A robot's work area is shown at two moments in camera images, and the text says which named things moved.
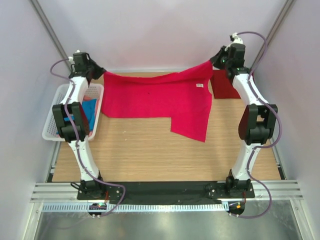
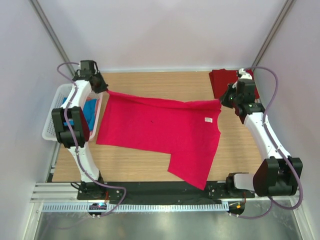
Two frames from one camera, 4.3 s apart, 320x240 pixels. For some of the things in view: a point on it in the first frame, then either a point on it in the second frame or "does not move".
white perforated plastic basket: x=50 y=131 does not move
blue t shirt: x=89 y=107 does not move
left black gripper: x=100 y=70 → x=103 y=87
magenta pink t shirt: x=185 y=99 → x=189 y=132
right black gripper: x=215 y=60 → x=224 y=100
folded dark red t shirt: x=223 y=88 does not move
